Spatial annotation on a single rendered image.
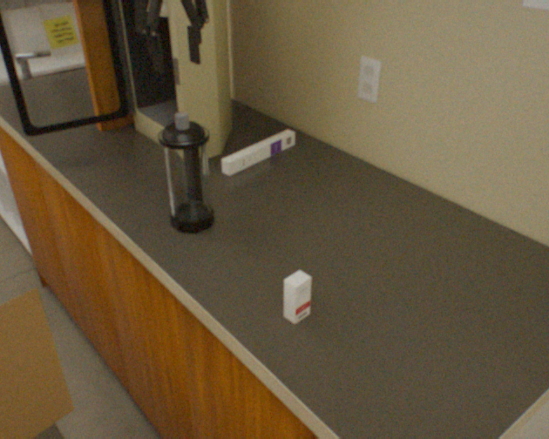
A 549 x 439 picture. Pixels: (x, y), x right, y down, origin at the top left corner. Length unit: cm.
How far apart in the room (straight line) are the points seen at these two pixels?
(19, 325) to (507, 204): 106
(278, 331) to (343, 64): 86
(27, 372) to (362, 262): 67
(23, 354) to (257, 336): 39
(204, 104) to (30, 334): 89
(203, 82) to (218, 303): 67
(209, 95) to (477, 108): 68
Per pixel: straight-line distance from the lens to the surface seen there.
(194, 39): 115
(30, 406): 89
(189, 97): 150
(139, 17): 108
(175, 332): 134
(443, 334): 104
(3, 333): 80
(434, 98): 143
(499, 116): 134
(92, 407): 220
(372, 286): 112
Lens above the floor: 164
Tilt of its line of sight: 33 degrees down
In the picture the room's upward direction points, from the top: straight up
